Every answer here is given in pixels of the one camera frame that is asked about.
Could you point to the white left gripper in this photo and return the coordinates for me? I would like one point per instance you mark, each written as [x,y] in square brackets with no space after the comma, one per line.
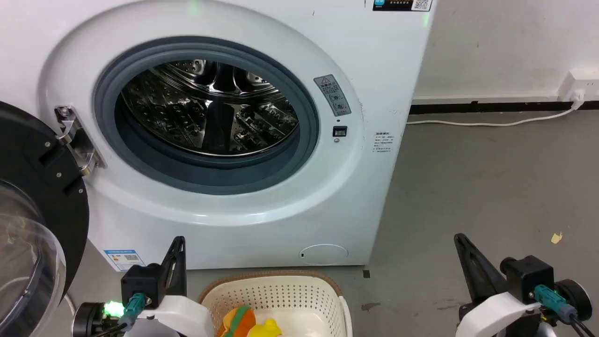
[180,313]

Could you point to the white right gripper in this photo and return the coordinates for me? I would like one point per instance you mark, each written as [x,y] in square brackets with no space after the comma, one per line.
[496,311]

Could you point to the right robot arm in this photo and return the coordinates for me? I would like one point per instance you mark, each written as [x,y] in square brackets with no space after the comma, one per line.
[575,297]

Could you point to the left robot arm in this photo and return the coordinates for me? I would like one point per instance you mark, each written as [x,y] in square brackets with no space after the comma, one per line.
[89,320]

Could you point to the black washer door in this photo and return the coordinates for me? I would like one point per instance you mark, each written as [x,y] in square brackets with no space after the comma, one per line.
[49,187]

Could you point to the white front-load washing machine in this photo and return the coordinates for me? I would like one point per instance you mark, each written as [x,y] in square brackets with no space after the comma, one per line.
[388,70]

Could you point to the blue energy label sticker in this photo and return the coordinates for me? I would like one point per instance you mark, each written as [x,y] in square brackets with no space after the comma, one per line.
[124,259]

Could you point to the orange green burger plush toy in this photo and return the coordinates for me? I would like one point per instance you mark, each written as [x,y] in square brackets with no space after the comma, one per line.
[238,322]

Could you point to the yellow paper scrap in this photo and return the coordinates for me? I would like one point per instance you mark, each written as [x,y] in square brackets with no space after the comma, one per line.
[556,238]

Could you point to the cream perforated laundry basket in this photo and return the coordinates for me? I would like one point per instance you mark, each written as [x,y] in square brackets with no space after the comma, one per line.
[276,295]

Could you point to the yellow plush toy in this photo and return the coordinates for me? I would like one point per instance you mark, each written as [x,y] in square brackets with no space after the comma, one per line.
[265,329]

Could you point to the oval filter cover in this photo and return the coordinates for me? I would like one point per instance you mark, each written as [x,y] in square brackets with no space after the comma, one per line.
[324,254]

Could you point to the stainless steel drum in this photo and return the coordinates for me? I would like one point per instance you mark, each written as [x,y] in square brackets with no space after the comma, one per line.
[210,121]

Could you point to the small printed text sticker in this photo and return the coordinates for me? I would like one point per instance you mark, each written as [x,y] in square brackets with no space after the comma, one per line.
[383,142]

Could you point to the chrome door hinge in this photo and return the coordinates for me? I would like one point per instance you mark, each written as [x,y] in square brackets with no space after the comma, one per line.
[77,140]

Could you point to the black skirting strip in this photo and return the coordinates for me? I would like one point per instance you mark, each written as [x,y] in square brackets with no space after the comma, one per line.
[468,108]

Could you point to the grey rubber door gasket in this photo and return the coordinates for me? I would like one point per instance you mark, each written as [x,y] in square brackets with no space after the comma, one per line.
[309,140]

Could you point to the black door latch slot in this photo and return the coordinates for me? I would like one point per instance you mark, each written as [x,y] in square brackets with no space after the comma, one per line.
[339,131]

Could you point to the grey warning sticker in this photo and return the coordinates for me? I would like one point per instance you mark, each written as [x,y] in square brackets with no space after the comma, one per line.
[333,96]

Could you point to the black QR code label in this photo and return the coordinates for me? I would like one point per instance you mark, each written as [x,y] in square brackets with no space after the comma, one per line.
[398,4]

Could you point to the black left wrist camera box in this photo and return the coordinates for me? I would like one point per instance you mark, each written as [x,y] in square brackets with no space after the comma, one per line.
[140,283]

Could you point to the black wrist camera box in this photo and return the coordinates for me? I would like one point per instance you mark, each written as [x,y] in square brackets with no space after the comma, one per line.
[140,283]
[529,276]

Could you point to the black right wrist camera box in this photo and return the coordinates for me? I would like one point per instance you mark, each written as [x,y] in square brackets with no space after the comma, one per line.
[529,276]

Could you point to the white wall socket box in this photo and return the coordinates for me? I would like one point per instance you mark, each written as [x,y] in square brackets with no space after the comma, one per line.
[580,84]

